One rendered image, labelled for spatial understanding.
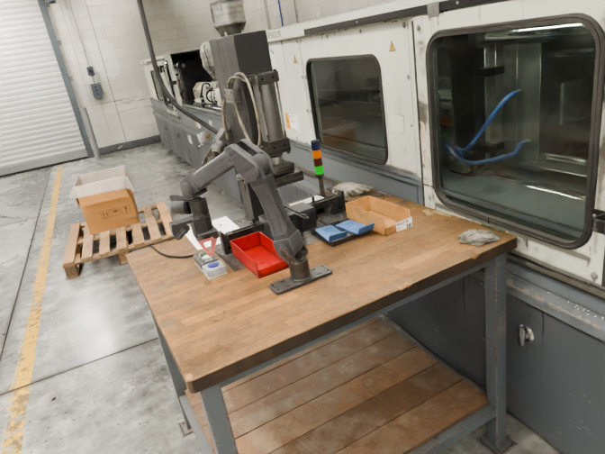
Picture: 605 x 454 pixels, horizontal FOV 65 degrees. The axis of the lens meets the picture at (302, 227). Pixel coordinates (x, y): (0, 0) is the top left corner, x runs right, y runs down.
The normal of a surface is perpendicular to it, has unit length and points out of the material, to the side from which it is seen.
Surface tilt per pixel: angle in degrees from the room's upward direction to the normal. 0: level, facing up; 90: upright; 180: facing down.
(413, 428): 0
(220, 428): 90
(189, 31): 90
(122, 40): 90
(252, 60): 90
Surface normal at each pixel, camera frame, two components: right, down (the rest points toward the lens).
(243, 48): 0.47, 0.26
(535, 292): -0.62, -0.61
